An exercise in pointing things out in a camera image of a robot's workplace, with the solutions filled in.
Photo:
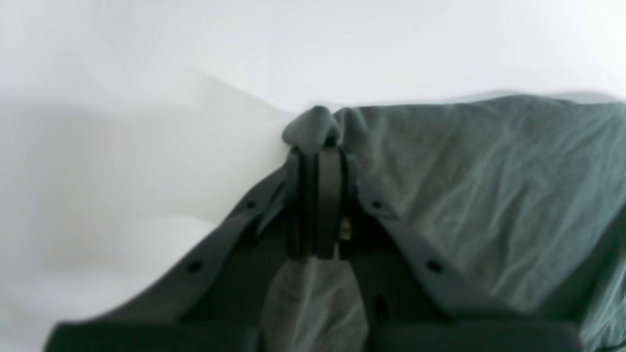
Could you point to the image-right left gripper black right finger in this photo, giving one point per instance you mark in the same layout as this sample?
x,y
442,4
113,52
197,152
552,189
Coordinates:
x,y
414,300

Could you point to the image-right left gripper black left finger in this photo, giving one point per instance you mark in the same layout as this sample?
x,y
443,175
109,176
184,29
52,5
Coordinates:
x,y
213,299

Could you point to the dark grey T-shirt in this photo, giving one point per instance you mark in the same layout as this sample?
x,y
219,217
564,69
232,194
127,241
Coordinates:
x,y
523,194

